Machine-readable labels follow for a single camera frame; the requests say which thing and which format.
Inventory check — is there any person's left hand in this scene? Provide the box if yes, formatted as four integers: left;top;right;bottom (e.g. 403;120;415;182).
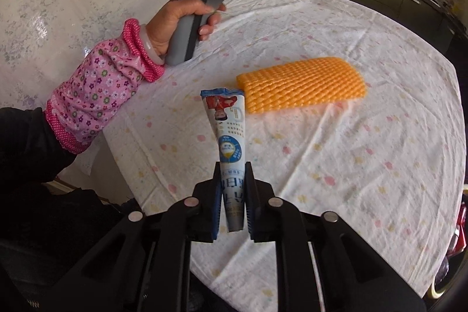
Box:
146;0;226;57

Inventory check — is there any red soda can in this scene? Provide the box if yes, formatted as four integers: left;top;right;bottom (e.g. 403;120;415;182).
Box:
447;202;467;258

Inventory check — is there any blue white snack wrapper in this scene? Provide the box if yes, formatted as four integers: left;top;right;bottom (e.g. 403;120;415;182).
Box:
201;88;246;232

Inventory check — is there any pink floral sleeve forearm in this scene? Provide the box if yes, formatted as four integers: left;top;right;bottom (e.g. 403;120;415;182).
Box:
44;19;164;154

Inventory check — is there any yellow rimmed blue trash bin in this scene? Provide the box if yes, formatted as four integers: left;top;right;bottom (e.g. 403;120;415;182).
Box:
426;251;467;300

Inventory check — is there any floral white tablecloth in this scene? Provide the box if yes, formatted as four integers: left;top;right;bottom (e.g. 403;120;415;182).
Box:
102;0;467;294

